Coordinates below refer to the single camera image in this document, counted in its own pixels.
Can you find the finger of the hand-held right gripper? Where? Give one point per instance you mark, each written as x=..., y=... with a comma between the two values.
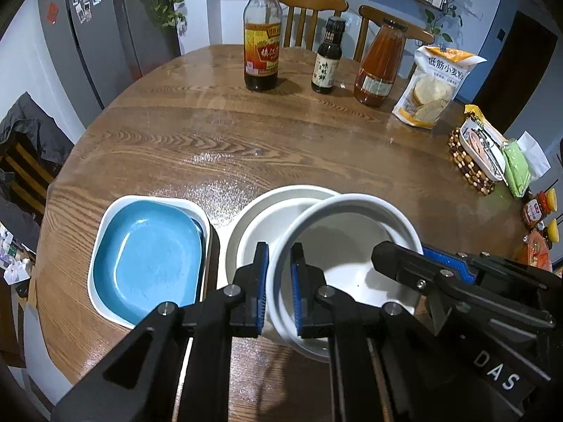
x=448, y=263
x=396, y=259

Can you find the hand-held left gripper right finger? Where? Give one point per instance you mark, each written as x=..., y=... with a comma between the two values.
x=297, y=285

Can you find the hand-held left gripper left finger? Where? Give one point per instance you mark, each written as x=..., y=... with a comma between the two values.
x=262, y=281

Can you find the large white bowl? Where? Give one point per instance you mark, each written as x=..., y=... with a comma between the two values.
x=246, y=215

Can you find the blue square plate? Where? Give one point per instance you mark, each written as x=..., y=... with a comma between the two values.
x=202, y=237
x=145, y=255

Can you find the white square plate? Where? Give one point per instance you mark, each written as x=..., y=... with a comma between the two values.
x=112, y=206

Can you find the orange snack packet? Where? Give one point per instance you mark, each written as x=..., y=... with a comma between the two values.
x=532, y=252

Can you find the wooden bead trivet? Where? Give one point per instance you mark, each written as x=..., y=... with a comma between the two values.
x=466, y=167

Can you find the red jar with yellow lid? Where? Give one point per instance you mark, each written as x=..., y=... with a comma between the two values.
x=534, y=211

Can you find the yellow lidded jar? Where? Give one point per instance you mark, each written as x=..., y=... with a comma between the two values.
x=555, y=231

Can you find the green packet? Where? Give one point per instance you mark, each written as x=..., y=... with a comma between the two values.
x=517, y=169

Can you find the tin can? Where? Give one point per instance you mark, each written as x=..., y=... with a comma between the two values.
x=481, y=149

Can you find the white paper bag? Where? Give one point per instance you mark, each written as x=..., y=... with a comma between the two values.
x=534, y=149

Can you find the flour bag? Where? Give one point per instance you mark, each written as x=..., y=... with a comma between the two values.
x=433, y=92

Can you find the red sauce bottle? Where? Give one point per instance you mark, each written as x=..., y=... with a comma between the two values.
x=378, y=74

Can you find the dark wooden door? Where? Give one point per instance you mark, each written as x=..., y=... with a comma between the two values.
x=514, y=74

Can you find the small dark sauce bottle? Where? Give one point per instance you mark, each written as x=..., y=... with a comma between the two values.
x=326, y=66

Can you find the large dark vinegar bottle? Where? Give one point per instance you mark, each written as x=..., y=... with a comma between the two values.
x=262, y=52

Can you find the wooden dining chair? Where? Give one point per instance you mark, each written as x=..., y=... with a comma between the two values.
x=369, y=22
x=308, y=6

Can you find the trailing green plant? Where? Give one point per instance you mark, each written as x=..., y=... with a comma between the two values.
x=444, y=22

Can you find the pile of household clutter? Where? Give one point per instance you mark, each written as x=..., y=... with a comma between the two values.
x=15, y=263

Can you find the wooden slatted chair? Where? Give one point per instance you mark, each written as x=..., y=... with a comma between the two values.
x=24, y=171

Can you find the grey refrigerator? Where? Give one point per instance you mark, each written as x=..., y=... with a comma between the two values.
x=105, y=52

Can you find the wooden chair with jacket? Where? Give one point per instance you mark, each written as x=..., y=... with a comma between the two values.
x=26, y=123

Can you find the red fridge sticker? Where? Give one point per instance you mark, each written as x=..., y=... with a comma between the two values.
x=52, y=12

